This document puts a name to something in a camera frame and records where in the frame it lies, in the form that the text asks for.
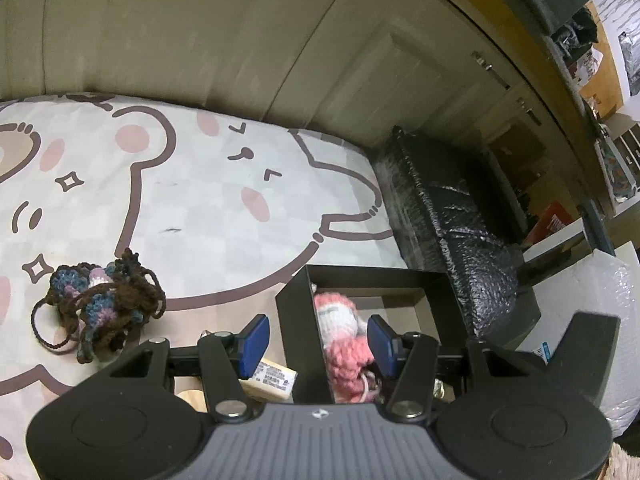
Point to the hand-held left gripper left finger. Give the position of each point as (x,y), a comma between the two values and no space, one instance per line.
(252,347)

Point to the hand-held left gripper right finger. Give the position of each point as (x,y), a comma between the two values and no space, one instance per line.
(382,350)

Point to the cream small carton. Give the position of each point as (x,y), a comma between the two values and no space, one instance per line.
(272,379)

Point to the pink crochet doll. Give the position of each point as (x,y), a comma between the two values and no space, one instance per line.
(340,350)

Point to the black cardboard box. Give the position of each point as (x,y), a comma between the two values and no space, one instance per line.
(300,320)

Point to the dark brown crochet doll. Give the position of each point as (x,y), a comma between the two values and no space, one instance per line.
(107,300)

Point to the white bubble mailer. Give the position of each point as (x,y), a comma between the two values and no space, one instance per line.
(620,285)

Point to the oval wooden box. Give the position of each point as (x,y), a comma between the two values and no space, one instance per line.
(190,399)

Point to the red book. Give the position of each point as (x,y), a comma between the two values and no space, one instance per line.
(550,222)

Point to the black bubble-wrapped package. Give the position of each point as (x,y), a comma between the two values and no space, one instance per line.
(450,220)

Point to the cartoon bear printed blanket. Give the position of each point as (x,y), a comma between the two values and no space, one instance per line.
(200,200)

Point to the brown cardboard box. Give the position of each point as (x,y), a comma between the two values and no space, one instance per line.
(517,155)

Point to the cream cabinet door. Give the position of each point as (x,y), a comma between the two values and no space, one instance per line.
(505,110)
(22,25)
(175,35)
(390,70)

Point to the grey counter with wooden edge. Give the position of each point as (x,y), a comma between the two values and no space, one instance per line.
(500,5)

